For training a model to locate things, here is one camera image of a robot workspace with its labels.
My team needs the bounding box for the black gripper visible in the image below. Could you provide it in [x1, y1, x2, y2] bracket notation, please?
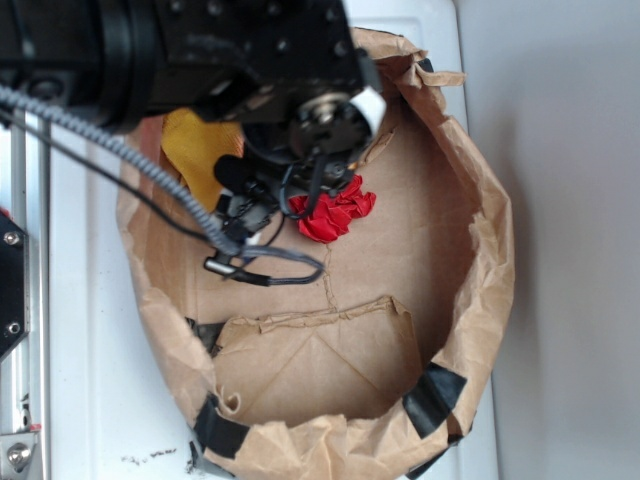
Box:
[149, 1, 385, 235]

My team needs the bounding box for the yellow microfiber cloth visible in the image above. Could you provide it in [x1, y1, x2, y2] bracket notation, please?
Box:
[161, 109, 244, 211]

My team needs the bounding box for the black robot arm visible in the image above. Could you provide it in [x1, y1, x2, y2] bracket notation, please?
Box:
[1, 1, 385, 240]

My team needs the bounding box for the crumpled red cloth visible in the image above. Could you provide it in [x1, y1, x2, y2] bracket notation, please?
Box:
[296, 174, 377, 244]

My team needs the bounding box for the brown paper bag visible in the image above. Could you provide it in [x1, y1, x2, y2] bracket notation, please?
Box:
[117, 29, 515, 479]

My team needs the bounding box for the white plastic tray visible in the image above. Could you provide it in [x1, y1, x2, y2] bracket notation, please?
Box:
[47, 1, 499, 479]

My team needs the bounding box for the grey coiled cable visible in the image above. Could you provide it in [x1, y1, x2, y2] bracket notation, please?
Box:
[0, 83, 325, 289]

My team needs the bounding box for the aluminium frame rail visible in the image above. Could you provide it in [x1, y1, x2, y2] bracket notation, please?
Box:
[1, 112, 51, 479]

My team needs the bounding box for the thin black cable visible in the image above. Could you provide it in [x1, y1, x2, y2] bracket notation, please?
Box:
[0, 110, 216, 242]

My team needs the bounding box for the black mounting bracket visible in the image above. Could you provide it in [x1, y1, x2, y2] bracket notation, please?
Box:
[1, 210, 28, 361]

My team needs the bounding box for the silver metal corner bracket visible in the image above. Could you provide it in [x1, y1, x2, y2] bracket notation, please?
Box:
[1, 432, 42, 479]

